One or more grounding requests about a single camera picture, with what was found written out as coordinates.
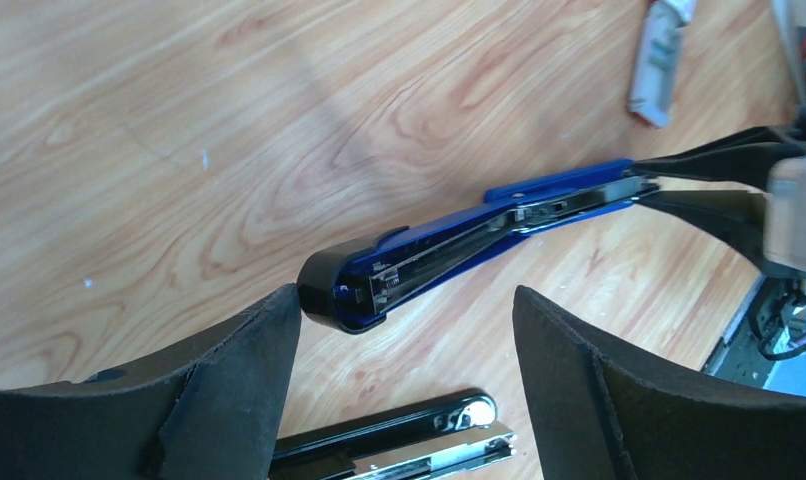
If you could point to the small staple box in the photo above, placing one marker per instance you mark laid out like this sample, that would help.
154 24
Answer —
658 54

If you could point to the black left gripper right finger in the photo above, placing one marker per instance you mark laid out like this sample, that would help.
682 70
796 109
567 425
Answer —
603 408

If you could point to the black stapler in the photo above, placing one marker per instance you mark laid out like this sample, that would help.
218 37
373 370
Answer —
430 439

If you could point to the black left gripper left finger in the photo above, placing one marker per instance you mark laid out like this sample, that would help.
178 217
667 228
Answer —
206 407

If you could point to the blue stapler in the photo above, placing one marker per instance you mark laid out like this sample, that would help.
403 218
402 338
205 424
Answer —
352 286

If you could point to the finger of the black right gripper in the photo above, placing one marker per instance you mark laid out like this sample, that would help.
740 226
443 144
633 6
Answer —
735 217
746 157

